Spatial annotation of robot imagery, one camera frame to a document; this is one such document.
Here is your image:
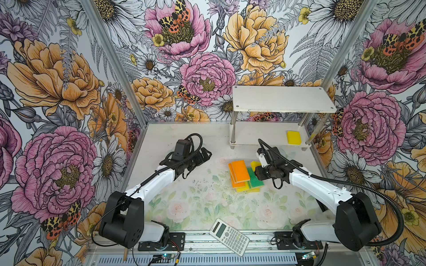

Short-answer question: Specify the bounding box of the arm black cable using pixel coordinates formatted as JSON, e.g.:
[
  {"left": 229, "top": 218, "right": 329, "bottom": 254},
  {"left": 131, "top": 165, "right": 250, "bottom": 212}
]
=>
[
  {"left": 257, "top": 139, "right": 405, "bottom": 247},
  {"left": 91, "top": 133, "right": 204, "bottom": 247}
]

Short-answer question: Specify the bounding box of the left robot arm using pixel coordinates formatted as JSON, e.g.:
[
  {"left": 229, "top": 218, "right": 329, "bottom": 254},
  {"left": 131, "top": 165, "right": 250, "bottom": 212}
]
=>
[{"left": 98, "top": 147, "right": 212, "bottom": 249}]

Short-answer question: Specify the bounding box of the yellow bottom sponge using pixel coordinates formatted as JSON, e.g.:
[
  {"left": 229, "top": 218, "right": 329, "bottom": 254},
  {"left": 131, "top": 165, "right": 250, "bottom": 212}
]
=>
[{"left": 236, "top": 182, "right": 260, "bottom": 193}]

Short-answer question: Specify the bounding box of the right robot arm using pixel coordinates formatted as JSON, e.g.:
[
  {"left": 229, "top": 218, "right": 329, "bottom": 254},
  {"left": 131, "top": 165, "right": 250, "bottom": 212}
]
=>
[{"left": 255, "top": 154, "right": 382, "bottom": 251}]

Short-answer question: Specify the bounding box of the white two-tier shelf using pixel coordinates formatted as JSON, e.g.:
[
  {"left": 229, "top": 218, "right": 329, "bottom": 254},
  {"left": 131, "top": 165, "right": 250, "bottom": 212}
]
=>
[{"left": 229, "top": 85, "right": 337, "bottom": 151}]

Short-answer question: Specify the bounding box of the aluminium front rail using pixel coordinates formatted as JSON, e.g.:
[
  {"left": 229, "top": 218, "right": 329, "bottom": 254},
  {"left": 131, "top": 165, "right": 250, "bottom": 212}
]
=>
[{"left": 87, "top": 230, "right": 372, "bottom": 255}]

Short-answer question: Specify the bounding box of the orange sponge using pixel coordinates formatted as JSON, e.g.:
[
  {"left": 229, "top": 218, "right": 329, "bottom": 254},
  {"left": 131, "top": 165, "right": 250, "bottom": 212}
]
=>
[
  {"left": 228, "top": 164, "right": 246, "bottom": 188},
  {"left": 231, "top": 160, "right": 250, "bottom": 183}
]

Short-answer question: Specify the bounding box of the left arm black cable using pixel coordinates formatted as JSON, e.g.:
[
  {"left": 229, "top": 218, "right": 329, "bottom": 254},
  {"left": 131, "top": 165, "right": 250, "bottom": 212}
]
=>
[{"left": 91, "top": 133, "right": 204, "bottom": 247}]

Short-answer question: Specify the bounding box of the wooden stick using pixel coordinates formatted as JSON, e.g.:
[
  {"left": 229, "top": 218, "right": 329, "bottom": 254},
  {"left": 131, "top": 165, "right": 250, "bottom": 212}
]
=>
[{"left": 123, "top": 248, "right": 129, "bottom": 262}]

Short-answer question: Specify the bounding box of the green scouring sponge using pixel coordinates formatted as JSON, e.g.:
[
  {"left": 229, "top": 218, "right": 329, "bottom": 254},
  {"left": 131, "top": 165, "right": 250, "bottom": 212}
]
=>
[{"left": 247, "top": 168, "right": 264, "bottom": 189}]

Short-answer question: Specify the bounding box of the orange top sponge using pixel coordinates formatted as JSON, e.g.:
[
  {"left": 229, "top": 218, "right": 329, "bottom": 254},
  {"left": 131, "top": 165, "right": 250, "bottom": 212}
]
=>
[{"left": 231, "top": 160, "right": 250, "bottom": 183}]

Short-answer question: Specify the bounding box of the green circuit board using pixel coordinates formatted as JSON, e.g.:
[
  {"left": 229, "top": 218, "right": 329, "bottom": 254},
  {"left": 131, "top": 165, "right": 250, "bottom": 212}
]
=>
[{"left": 150, "top": 253, "right": 180, "bottom": 263}]

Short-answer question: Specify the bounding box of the yellow sponge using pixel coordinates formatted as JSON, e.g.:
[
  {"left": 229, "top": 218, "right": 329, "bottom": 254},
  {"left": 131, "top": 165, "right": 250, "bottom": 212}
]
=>
[
  {"left": 250, "top": 161, "right": 262, "bottom": 172},
  {"left": 236, "top": 182, "right": 260, "bottom": 193},
  {"left": 286, "top": 131, "right": 302, "bottom": 145}
]

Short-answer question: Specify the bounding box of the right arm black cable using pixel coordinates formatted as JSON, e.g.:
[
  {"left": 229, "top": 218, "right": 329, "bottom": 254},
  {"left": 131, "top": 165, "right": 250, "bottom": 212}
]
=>
[{"left": 257, "top": 139, "right": 405, "bottom": 247}]

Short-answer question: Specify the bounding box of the white scientific calculator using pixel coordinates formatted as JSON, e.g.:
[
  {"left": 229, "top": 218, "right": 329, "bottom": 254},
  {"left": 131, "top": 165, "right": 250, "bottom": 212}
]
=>
[{"left": 209, "top": 218, "right": 250, "bottom": 257}]

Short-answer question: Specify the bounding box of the orange lower sponge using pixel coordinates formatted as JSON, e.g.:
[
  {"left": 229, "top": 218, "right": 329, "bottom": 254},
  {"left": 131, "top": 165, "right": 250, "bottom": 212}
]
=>
[{"left": 228, "top": 164, "right": 246, "bottom": 188}]

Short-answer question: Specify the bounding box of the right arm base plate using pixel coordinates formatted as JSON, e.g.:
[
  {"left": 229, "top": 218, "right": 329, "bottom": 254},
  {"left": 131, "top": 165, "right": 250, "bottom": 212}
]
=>
[{"left": 271, "top": 231, "right": 323, "bottom": 250}]

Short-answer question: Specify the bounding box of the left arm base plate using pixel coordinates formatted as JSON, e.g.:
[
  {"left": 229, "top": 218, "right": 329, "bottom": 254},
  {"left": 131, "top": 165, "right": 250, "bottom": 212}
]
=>
[{"left": 138, "top": 232, "right": 186, "bottom": 252}]

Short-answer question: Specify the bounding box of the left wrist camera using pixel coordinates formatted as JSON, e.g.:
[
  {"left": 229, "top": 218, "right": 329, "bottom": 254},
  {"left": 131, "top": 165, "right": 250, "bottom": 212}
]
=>
[{"left": 172, "top": 139, "right": 192, "bottom": 161}]

